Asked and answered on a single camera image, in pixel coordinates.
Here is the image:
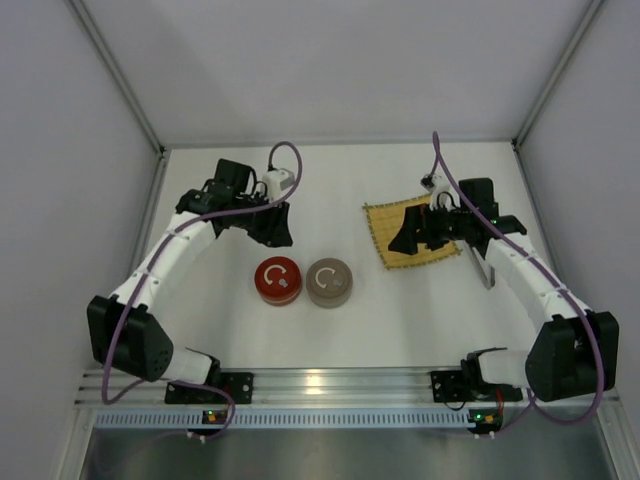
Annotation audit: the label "beige steel container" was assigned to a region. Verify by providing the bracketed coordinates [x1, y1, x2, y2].
[307, 283, 352, 309]

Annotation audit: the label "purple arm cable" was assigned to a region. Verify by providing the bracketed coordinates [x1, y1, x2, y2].
[101, 141, 304, 441]
[429, 131, 606, 439]

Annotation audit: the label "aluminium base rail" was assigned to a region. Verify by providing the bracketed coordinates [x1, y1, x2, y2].
[73, 365, 620, 409]

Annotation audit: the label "red round lid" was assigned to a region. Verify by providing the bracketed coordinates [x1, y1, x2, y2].
[254, 256, 302, 291]

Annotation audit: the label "right aluminium frame post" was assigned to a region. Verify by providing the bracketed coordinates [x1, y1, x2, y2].
[511, 0, 608, 153]

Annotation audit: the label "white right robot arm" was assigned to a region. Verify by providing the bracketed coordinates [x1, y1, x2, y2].
[388, 174, 619, 402]

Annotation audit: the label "steel tongs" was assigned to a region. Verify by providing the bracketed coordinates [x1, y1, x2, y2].
[464, 242, 496, 290]

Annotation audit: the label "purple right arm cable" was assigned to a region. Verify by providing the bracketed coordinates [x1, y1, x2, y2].
[429, 131, 606, 439]

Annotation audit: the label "left aluminium frame post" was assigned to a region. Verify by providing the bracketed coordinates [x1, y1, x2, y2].
[65, 0, 165, 155]

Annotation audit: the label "bamboo mat tray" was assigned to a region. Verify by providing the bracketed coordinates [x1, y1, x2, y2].
[363, 195, 462, 270]

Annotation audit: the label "slotted cable duct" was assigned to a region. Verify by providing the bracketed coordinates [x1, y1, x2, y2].
[94, 408, 501, 430]

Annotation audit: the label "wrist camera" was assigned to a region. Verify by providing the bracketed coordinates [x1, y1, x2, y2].
[261, 169, 295, 202]
[420, 173, 450, 210]

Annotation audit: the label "beige round lid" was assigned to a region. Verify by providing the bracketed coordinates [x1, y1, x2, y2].
[306, 258, 353, 288]

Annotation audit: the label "aluminium frame post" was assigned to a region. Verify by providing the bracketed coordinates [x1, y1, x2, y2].
[65, 0, 165, 155]
[511, 0, 608, 153]

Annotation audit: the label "red steel container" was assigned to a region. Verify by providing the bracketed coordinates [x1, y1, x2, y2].
[257, 286, 301, 307]

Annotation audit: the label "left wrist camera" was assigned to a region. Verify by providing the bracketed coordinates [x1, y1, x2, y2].
[261, 169, 295, 202]

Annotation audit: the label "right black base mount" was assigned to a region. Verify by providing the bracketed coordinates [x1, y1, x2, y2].
[429, 369, 523, 403]

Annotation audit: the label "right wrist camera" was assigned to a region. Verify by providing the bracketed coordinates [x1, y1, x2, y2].
[420, 173, 450, 210]

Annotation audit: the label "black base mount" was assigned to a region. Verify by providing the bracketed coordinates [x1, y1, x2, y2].
[429, 369, 523, 403]
[164, 370, 254, 405]

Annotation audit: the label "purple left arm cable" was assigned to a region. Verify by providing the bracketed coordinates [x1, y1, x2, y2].
[101, 141, 304, 441]

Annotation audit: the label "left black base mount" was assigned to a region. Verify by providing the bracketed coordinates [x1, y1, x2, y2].
[164, 370, 254, 405]

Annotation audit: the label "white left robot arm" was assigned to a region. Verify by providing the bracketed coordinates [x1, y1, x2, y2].
[87, 159, 301, 387]

